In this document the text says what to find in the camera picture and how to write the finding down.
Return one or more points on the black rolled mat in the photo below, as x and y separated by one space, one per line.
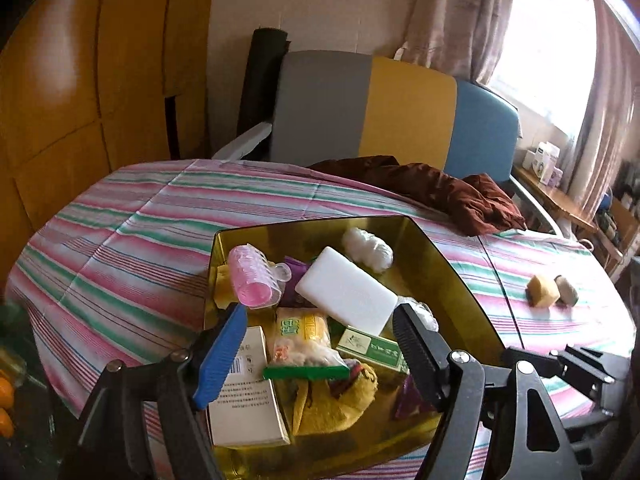
262 80

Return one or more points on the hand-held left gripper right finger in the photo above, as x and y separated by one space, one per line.
420 360

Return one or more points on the small plastic wrap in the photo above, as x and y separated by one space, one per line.
425 312

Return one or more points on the purple foil packet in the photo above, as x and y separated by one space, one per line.
412 397

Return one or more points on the orange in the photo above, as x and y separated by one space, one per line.
4 422
3 392

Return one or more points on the green paper box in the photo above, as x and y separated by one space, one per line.
370 350

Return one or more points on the purple plastic item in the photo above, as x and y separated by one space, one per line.
295 267

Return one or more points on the white purple carton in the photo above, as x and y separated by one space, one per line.
554 177

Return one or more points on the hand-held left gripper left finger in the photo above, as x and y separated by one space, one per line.
220 360

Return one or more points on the grey yellow blue armchair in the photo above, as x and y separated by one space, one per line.
325 105

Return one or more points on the white paper box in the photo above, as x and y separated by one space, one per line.
245 400

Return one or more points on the gold cardboard tray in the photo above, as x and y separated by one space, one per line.
450 280

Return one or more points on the green edged snack packet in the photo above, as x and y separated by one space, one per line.
300 345

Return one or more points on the yellow sponge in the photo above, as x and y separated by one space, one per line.
542 291

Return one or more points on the yellow towel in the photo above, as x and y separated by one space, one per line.
325 410

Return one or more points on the patterned beige curtain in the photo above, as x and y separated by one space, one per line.
450 10
610 110

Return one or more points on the wooden rack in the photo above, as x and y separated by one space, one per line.
622 220

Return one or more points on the wooden wardrobe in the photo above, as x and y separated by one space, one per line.
75 85

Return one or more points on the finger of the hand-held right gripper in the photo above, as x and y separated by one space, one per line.
595 360
585 405

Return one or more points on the striped tablecloth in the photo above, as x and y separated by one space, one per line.
125 240

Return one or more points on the white plastic bag ball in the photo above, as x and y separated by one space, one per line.
367 250

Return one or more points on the pink hair roller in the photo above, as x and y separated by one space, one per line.
252 280

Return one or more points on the brown cloth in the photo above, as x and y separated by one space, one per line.
450 195

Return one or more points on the white sponge block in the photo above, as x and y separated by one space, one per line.
345 290

